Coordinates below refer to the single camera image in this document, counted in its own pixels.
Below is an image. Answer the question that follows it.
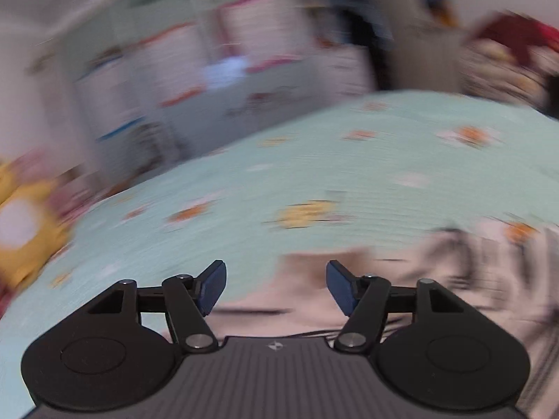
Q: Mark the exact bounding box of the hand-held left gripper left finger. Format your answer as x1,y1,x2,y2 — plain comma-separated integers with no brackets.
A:
65,259,228,355

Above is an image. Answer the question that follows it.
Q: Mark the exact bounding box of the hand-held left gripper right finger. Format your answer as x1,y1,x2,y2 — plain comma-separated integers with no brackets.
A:
326,259,485,355

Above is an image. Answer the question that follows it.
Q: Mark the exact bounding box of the white black striped knit sweater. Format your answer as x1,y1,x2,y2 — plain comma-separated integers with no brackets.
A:
161,220,559,419

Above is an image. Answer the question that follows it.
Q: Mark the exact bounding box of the bee-print quilted bedspread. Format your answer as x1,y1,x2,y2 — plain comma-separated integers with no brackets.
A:
0,89,559,419

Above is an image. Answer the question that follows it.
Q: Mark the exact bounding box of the yellow plush toy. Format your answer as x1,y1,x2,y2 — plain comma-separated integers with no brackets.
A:
0,159,76,295

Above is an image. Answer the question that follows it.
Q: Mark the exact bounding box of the wardrobe with sliding doors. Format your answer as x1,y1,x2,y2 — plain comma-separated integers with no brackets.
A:
26,0,394,195

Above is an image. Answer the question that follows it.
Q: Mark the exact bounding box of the blue-framed poster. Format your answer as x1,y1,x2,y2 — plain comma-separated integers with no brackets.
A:
72,50,151,142

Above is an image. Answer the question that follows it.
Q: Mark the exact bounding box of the orange-framed poster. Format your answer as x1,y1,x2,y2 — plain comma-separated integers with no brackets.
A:
144,21,212,108

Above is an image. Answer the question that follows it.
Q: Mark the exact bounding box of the pink-framed poster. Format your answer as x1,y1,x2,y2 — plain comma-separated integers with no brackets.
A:
216,0,308,75

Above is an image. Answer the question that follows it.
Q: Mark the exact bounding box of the rolled floral quilt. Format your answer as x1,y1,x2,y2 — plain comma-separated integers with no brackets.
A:
458,37,559,116

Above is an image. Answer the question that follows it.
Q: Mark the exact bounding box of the white door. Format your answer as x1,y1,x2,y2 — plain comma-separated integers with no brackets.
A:
386,0,466,92

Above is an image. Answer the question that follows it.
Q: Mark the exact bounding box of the dark red jacket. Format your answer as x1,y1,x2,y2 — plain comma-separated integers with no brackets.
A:
469,10,559,77

